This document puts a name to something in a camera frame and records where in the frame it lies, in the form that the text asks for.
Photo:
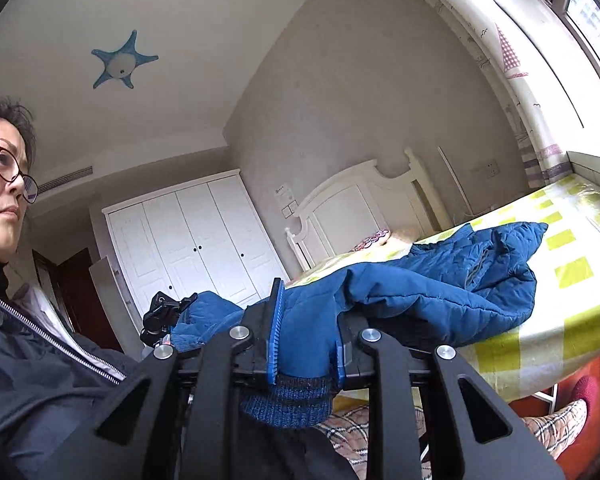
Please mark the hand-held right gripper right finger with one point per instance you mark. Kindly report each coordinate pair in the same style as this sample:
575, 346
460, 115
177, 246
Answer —
350, 360

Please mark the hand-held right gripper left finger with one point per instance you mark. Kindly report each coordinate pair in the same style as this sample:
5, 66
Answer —
275, 332

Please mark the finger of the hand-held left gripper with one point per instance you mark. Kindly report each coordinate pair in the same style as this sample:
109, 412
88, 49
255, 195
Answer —
187, 302

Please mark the blue puffer jacket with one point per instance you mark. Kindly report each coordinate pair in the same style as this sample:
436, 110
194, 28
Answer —
430, 295

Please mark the white door panel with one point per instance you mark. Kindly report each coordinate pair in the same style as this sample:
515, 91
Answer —
114, 302

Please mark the white wardrobe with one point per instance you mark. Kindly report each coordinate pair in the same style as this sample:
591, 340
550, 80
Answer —
195, 240

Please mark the dark brown door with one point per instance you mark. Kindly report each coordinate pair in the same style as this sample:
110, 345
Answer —
85, 290

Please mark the patterned pink pillow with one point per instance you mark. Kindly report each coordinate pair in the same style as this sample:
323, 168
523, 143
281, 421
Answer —
372, 240

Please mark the cream pillow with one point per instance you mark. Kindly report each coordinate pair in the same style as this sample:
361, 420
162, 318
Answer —
402, 236

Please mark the white headboard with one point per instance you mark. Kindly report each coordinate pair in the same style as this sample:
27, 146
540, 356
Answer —
350, 210

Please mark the white air vent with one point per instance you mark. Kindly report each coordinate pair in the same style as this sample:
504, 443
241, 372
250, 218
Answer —
65, 180

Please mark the person's head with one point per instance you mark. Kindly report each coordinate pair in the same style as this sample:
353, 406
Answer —
2, 185

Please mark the thin white pole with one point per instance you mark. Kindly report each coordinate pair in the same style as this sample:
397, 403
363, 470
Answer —
455, 180

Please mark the dark red glasses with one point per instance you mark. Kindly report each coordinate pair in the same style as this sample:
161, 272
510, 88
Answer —
10, 170

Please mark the person's right leg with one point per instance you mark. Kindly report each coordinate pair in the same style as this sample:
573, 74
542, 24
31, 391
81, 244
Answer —
555, 425

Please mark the red slipper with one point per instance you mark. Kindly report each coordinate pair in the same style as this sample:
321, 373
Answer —
586, 392

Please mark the bed with yellow checked sheet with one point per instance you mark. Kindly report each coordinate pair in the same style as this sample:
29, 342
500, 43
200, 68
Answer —
575, 270

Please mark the blue star ceiling light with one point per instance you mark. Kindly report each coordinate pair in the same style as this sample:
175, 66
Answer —
122, 62

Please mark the white window sill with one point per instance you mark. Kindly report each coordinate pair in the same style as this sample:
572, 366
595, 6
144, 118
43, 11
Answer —
595, 165

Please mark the printed cream curtain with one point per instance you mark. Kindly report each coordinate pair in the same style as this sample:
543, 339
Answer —
505, 60

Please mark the dark framed window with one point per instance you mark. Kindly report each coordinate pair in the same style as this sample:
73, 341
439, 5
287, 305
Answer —
587, 15

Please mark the white wall notice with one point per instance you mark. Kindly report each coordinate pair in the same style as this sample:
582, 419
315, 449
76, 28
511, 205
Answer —
285, 200

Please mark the white wall socket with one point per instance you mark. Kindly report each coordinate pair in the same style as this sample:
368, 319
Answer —
487, 168

